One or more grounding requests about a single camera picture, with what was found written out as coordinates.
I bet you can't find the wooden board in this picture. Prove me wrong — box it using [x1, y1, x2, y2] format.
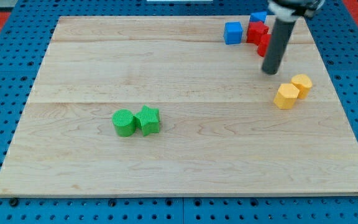
[0, 16, 358, 198]

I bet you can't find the green star block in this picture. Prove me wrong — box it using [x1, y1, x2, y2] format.
[134, 105, 160, 136]

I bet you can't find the green cylinder block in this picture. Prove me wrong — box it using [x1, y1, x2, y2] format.
[112, 109, 136, 137]

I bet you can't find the blue cube block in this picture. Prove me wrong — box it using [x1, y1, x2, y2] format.
[223, 21, 243, 45]

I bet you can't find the yellow hexagon block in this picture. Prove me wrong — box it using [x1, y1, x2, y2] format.
[273, 83, 300, 110]

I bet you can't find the red star block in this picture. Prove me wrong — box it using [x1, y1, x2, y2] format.
[246, 21, 269, 45]

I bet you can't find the blue triangle block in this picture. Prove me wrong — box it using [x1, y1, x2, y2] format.
[249, 11, 267, 23]

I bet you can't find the yellow rounded block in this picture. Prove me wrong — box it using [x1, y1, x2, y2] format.
[291, 74, 313, 100]

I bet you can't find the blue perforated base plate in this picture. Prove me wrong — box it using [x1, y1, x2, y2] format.
[0, 0, 358, 223]

